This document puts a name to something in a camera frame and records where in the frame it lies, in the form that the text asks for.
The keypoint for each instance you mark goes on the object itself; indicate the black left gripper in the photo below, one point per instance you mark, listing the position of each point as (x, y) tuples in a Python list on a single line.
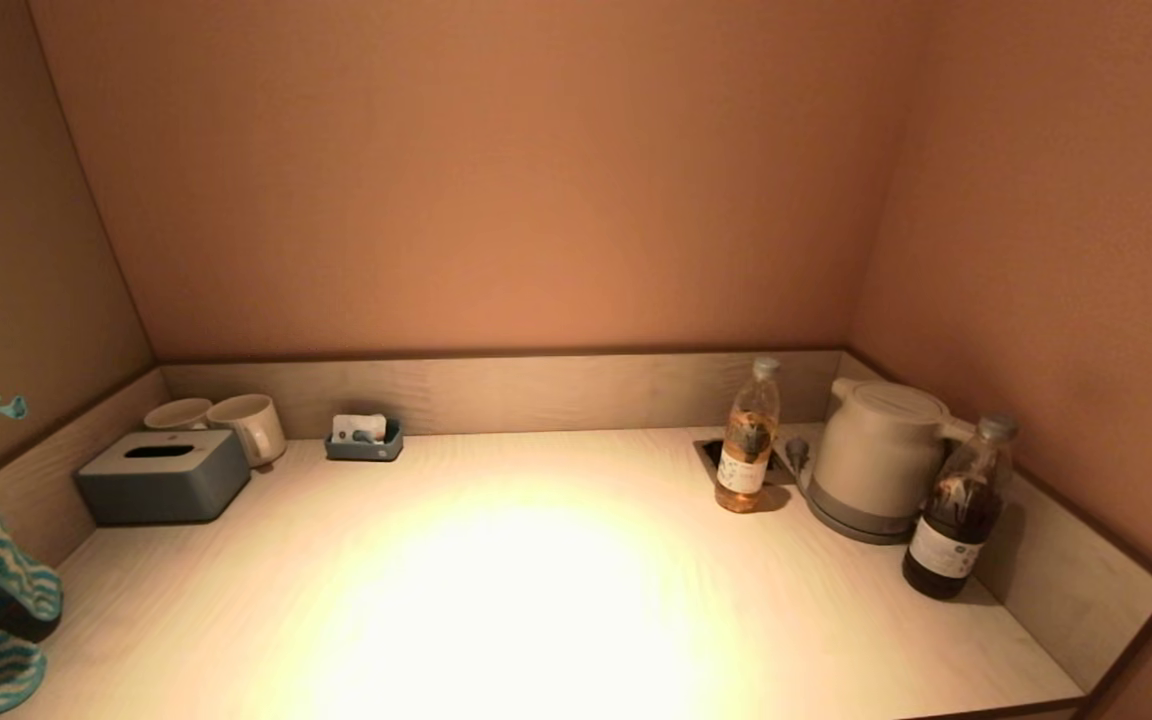
[(28, 625)]

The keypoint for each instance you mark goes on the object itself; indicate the grey tissue box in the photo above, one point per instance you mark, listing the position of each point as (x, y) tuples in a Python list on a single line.
[(161, 490)]

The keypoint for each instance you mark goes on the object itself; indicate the cream ceramic mug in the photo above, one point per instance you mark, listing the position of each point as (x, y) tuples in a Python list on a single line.
[(248, 420), (176, 412)]

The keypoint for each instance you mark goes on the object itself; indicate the small blue-grey tray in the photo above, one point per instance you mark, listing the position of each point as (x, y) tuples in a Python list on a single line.
[(364, 451)]

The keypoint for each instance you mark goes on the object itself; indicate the white sachet packets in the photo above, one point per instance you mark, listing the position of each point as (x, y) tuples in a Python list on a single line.
[(354, 426)]

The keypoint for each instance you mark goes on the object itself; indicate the wooden table backsplash rim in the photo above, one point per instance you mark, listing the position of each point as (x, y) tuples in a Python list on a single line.
[(586, 392)]

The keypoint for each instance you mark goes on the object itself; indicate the black recessed table socket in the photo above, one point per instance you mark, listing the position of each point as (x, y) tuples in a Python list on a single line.
[(708, 452)]

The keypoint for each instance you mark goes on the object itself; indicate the orange tea plastic bottle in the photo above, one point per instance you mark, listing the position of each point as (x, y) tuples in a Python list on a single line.
[(746, 445)]

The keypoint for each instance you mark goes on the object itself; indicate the grey kettle power plug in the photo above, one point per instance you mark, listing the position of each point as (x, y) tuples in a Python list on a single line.
[(797, 452)]

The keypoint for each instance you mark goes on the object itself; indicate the grey kettle base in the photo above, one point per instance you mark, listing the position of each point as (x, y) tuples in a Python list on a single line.
[(848, 527)]

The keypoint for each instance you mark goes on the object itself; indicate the white electric kettle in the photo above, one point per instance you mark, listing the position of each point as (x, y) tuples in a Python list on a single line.
[(876, 445)]

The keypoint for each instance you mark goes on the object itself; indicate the dark tea plastic bottle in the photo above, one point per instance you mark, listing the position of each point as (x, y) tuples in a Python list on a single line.
[(956, 525)]

